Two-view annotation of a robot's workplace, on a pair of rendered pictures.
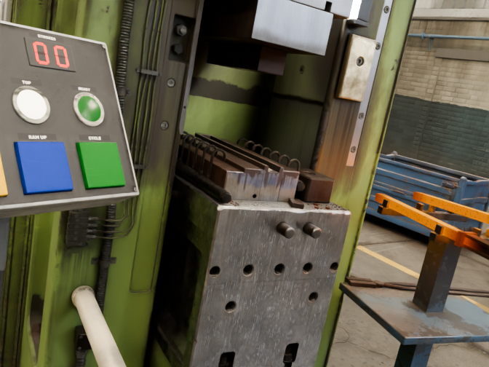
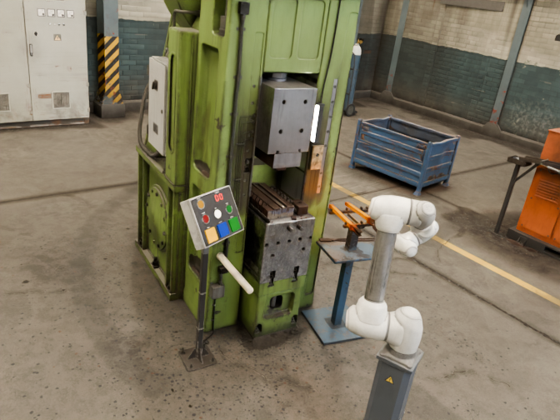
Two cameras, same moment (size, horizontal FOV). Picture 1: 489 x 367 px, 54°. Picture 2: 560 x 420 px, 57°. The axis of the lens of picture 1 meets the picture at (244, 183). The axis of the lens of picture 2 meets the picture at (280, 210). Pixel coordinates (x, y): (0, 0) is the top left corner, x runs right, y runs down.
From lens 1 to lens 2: 226 cm
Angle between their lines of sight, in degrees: 12
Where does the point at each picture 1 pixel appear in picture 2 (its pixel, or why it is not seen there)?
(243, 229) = (275, 230)
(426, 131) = (433, 73)
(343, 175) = (315, 197)
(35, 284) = (190, 250)
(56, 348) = (212, 273)
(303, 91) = not seen: hidden behind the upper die
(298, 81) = not seen: hidden behind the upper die
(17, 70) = (213, 205)
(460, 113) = (462, 57)
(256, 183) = (278, 212)
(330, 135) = (307, 183)
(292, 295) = (295, 249)
